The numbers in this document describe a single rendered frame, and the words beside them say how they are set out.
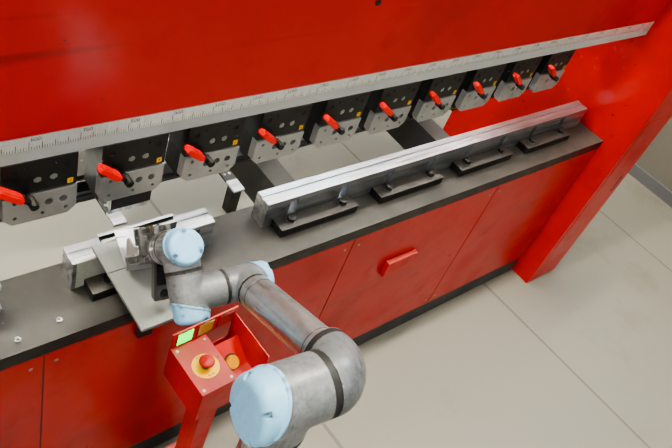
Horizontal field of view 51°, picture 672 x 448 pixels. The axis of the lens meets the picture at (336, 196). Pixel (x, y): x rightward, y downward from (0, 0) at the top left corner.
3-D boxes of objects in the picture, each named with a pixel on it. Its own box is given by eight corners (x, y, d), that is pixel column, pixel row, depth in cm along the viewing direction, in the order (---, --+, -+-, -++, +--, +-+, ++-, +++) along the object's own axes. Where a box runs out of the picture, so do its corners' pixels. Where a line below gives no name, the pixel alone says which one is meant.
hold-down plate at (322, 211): (279, 238, 205) (282, 231, 203) (269, 225, 208) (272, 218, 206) (356, 212, 223) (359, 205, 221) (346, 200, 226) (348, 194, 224)
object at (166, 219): (101, 251, 171) (102, 242, 169) (96, 242, 172) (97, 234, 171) (175, 229, 183) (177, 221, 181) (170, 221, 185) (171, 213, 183)
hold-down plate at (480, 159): (459, 177, 254) (462, 171, 252) (449, 167, 256) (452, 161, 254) (509, 159, 272) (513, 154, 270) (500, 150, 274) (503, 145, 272)
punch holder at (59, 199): (2, 228, 142) (1, 169, 131) (-12, 200, 146) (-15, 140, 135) (75, 210, 151) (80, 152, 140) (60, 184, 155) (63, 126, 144)
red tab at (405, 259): (382, 277, 252) (389, 264, 248) (379, 273, 253) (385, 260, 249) (411, 264, 261) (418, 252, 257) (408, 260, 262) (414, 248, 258)
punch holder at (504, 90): (495, 102, 239) (517, 62, 228) (478, 87, 243) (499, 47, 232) (522, 95, 248) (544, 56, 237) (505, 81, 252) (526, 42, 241)
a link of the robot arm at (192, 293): (233, 314, 143) (223, 261, 143) (181, 328, 137) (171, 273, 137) (218, 312, 150) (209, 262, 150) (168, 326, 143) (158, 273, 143)
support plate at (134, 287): (141, 332, 156) (141, 330, 155) (91, 249, 168) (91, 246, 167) (211, 305, 167) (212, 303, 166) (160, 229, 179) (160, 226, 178)
